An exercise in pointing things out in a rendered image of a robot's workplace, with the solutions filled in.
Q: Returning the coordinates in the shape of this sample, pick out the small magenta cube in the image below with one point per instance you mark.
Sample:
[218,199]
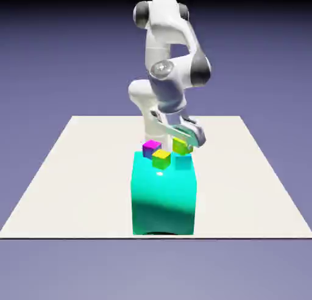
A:
[151,147]

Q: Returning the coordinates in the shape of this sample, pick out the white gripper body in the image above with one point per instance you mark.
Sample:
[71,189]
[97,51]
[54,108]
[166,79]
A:
[185,133]

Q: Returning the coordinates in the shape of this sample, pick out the large cyan box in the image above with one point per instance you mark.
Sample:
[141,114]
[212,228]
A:
[162,197]

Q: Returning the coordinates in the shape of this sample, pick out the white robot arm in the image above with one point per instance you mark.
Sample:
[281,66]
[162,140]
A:
[168,48]

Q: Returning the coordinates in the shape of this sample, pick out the small yellow-green cube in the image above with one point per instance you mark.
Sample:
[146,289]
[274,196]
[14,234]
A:
[161,159]
[179,146]

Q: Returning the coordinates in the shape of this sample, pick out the small cyan cube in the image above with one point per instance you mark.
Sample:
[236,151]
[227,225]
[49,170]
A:
[183,162]

